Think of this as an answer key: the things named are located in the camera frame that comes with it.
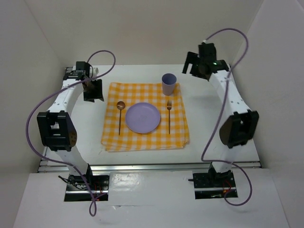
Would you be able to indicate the copper spoon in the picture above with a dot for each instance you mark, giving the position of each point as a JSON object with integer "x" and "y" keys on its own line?
{"x": 120, "y": 106}

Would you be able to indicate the yellow white checkered cloth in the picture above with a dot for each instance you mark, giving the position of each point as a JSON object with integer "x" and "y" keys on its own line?
{"x": 159, "y": 139}

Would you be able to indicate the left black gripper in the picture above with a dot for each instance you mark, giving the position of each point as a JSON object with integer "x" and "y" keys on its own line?
{"x": 97, "y": 94}

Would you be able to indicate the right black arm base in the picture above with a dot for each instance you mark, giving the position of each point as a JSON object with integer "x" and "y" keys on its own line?
{"x": 208, "y": 185}

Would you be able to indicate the lilac plastic cup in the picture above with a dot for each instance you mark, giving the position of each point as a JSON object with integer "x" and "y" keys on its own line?
{"x": 168, "y": 83}

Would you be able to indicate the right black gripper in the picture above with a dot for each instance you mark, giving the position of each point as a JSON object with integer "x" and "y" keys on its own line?
{"x": 192, "y": 58}

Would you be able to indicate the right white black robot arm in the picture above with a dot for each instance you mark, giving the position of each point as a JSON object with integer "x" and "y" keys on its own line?
{"x": 238, "y": 122}

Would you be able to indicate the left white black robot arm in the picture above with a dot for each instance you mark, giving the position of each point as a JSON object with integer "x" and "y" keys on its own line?
{"x": 55, "y": 125}

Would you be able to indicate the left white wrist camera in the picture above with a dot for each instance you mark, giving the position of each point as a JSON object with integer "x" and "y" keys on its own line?
{"x": 95, "y": 72}

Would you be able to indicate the copper fork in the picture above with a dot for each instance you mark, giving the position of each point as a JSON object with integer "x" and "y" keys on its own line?
{"x": 169, "y": 107}

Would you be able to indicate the aluminium front rail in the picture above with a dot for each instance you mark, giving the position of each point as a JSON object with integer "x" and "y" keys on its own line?
{"x": 44, "y": 167}

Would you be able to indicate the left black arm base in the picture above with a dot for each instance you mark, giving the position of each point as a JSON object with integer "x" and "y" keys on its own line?
{"x": 77, "y": 191}

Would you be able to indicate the lilac plastic plate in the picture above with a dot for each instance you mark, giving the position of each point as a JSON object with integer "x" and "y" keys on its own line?
{"x": 142, "y": 118}

